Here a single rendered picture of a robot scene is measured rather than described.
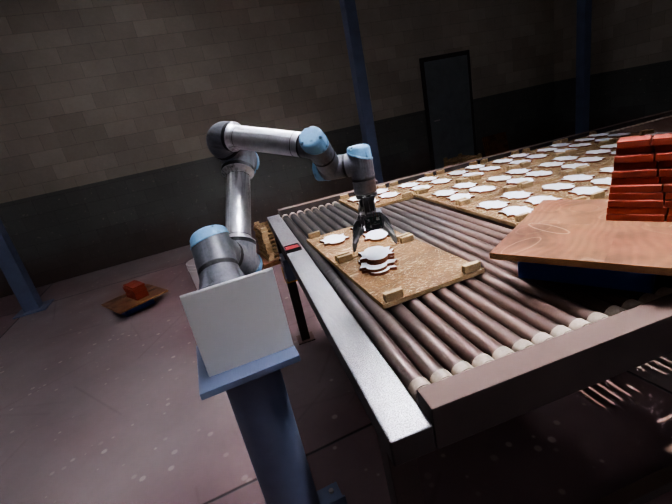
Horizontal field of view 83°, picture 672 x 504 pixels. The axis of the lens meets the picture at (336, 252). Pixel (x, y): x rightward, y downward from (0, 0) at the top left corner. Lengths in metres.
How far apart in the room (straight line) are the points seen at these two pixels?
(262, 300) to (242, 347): 0.14
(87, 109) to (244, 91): 2.18
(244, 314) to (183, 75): 5.67
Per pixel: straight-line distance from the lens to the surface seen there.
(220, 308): 1.04
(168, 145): 6.44
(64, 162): 6.62
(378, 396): 0.82
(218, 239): 1.14
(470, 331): 0.98
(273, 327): 1.08
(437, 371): 0.85
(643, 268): 1.02
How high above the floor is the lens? 1.45
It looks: 19 degrees down
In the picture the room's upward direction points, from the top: 12 degrees counter-clockwise
